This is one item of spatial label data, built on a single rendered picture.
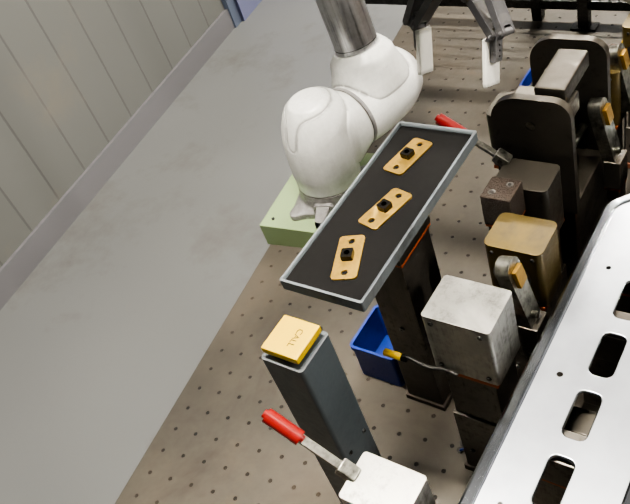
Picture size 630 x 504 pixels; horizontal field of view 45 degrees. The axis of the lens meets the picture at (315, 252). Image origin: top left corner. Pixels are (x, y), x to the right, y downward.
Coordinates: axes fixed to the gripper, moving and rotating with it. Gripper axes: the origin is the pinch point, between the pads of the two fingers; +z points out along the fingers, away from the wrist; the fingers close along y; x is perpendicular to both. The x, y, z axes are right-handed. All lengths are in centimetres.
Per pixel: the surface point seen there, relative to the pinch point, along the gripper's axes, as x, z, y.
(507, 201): -2.4, 17.6, 11.8
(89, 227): 7, 103, -231
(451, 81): 67, 29, -67
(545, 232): -2.6, 20.5, 18.9
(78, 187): 12, 89, -246
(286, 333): -42.0, 23.1, 8.2
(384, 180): -14.6, 13.4, -1.8
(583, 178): 22.3, 23.4, 7.8
